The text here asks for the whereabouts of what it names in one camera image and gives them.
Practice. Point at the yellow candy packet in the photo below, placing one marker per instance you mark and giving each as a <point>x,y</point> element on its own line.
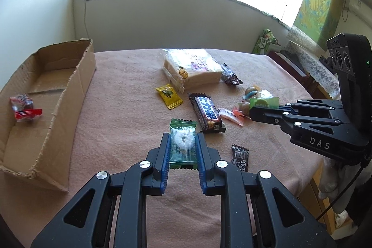
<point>168,95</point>

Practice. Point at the green candy packet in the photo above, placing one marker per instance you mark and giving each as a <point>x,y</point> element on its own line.
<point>183,146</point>

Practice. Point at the red candy packet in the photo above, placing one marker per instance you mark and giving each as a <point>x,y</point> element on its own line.
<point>24,108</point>

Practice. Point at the yellow jelly cup green lid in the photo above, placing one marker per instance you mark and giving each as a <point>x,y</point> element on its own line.
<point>263,102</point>

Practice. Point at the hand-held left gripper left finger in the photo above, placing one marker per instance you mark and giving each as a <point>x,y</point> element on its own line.
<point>165,160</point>

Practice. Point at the brown cardboard box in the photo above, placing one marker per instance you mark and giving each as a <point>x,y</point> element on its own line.
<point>72,97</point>

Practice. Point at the white and orange small packet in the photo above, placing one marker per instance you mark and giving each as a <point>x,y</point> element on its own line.
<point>229,115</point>

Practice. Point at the brown jelly cup blue lid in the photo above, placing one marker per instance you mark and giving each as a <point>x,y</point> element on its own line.
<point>251,91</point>

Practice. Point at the white lace cloth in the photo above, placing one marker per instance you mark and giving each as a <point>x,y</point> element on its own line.
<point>314,65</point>

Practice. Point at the white jelly cup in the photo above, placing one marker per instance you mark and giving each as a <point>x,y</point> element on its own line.
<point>266,94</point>

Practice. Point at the small dark brown packet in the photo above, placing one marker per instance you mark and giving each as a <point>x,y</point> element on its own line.
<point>240,158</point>

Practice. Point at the sliced bread in clear bag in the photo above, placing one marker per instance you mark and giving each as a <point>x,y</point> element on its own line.
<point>191,68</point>

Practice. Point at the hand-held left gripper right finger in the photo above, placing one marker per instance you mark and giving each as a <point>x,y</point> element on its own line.
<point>201,160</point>

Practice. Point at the green tissue box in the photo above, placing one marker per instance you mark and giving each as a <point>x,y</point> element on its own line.
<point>263,41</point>

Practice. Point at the olive jelly cup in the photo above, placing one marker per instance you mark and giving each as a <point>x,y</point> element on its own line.
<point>244,108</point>

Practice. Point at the wall scroll painting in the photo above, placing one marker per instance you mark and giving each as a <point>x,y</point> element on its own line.
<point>316,9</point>

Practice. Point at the brown chocolate bar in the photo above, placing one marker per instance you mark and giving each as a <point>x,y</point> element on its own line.
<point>206,113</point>
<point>229,75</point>

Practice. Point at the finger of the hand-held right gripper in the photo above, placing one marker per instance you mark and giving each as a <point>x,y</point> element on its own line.
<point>316,108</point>
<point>264,115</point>

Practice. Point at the dark wooden cabinet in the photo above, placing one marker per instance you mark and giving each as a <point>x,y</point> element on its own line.
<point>290,68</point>

